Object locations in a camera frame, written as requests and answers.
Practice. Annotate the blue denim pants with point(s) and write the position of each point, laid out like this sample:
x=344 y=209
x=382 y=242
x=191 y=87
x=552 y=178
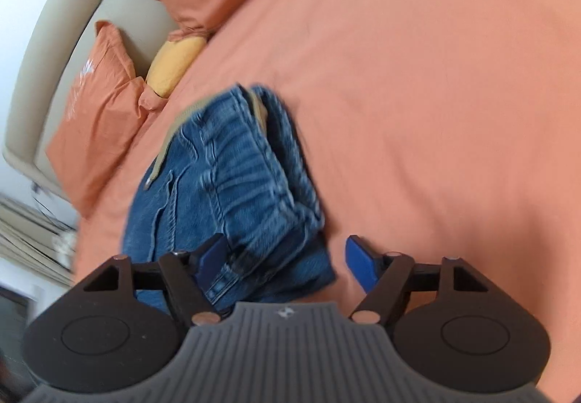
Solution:
x=245 y=185

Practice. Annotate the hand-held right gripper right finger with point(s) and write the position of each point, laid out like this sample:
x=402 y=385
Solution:
x=361 y=262

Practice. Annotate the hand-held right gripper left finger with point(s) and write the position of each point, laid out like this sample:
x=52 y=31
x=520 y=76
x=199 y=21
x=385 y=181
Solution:
x=211 y=258

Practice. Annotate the beige upholstered headboard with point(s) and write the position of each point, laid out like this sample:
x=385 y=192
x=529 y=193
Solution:
x=59 y=21

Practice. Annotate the bed with orange sheet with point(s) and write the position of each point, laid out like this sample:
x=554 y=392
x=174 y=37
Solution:
x=408 y=112

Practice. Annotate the yellow cushion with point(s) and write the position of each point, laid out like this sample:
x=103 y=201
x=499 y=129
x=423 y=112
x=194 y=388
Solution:
x=172 y=64

